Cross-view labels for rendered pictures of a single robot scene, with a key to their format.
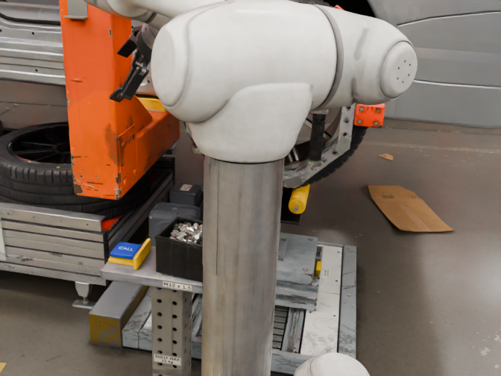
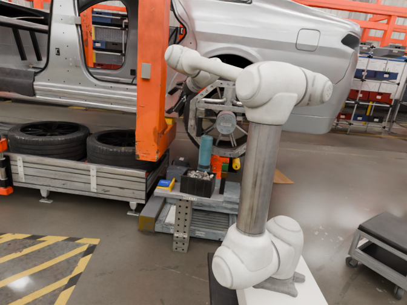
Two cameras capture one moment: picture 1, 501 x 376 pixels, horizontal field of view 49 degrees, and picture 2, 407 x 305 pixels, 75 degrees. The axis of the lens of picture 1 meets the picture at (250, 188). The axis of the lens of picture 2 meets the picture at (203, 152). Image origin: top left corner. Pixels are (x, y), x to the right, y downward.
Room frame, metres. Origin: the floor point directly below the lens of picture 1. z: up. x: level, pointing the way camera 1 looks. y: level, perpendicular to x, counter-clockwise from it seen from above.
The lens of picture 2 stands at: (-0.14, 0.27, 1.22)
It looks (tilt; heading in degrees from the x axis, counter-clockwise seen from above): 19 degrees down; 355
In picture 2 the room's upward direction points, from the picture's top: 6 degrees clockwise
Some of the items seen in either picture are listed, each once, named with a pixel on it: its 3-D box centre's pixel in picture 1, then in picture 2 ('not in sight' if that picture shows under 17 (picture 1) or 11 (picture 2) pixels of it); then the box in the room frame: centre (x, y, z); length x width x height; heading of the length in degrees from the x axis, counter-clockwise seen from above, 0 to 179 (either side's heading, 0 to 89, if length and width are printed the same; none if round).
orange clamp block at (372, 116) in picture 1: (368, 113); not in sight; (1.69, -0.36, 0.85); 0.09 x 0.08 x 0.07; 81
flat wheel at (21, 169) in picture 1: (73, 168); (125, 150); (2.21, 0.77, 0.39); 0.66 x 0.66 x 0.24
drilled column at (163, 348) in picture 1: (172, 330); (183, 221); (1.38, 0.22, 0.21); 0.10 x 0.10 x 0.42; 81
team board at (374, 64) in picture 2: not in sight; (374, 91); (6.36, -4.45, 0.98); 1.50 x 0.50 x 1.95; 89
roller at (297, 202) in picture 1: (300, 192); (235, 160); (1.81, -0.18, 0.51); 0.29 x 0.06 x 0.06; 171
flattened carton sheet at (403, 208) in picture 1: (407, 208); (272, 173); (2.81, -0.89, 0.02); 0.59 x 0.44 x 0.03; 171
